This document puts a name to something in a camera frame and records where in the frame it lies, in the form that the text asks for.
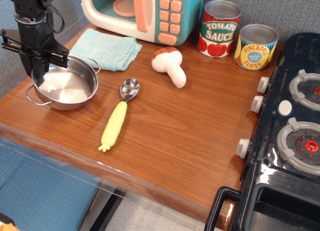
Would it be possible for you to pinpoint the toy microwave oven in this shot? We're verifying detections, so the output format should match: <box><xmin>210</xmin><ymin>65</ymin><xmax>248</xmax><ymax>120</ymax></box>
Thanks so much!
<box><xmin>81</xmin><ymin>0</ymin><xmax>204</xmax><ymax>47</ymax></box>

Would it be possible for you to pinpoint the black toy stove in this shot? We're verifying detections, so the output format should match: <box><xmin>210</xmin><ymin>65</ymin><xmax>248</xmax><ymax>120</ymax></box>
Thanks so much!
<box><xmin>205</xmin><ymin>32</ymin><xmax>320</xmax><ymax>231</ymax></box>

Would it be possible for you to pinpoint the orange object at corner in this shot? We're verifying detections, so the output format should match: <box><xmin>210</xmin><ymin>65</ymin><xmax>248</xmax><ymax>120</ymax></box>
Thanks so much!
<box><xmin>0</xmin><ymin>213</ymin><xmax>20</xmax><ymax>231</ymax></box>

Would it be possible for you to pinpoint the tomato sauce can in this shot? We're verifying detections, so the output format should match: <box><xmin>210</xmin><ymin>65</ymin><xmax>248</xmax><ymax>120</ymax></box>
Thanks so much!
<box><xmin>197</xmin><ymin>0</ymin><xmax>242</xmax><ymax>58</ymax></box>

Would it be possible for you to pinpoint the black cable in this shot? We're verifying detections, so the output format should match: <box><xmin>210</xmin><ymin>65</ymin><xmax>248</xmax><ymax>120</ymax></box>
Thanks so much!
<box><xmin>44</xmin><ymin>4</ymin><xmax>66</xmax><ymax>34</ymax></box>

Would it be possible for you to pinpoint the small stainless steel pot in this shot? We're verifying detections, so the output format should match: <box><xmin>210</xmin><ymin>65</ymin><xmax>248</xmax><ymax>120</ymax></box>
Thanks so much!
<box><xmin>25</xmin><ymin>55</ymin><xmax>101</xmax><ymax>111</ymax></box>

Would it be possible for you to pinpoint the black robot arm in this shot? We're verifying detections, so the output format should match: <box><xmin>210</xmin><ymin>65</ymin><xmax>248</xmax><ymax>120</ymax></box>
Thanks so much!
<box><xmin>0</xmin><ymin>0</ymin><xmax>70</xmax><ymax>82</ymax></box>

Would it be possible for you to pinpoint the pineapple slices can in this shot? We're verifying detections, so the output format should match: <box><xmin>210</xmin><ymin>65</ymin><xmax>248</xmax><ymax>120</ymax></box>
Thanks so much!
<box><xmin>234</xmin><ymin>23</ymin><xmax>279</xmax><ymax>71</ymax></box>

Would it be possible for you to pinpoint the light blue folded cloth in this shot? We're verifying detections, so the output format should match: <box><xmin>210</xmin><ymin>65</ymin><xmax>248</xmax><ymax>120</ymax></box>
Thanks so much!
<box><xmin>69</xmin><ymin>28</ymin><xmax>143</xmax><ymax>72</ymax></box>

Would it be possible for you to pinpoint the spoon with yellow-green handle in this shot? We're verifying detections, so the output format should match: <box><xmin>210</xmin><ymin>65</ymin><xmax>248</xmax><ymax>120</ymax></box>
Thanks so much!
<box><xmin>98</xmin><ymin>78</ymin><xmax>140</xmax><ymax>152</ymax></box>

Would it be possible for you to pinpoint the plush mushroom toy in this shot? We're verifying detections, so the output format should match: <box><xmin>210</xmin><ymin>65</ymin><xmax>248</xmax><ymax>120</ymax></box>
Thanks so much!
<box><xmin>151</xmin><ymin>47</ymin><xmax>187</xmax><ymax>89</ymax></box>

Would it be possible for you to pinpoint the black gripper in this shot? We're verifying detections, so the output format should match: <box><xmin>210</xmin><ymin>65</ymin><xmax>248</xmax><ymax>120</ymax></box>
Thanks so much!
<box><xmin>0</xmin><ymin>17</ymin><xmax>69</xmax><ymax>84</ymax></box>

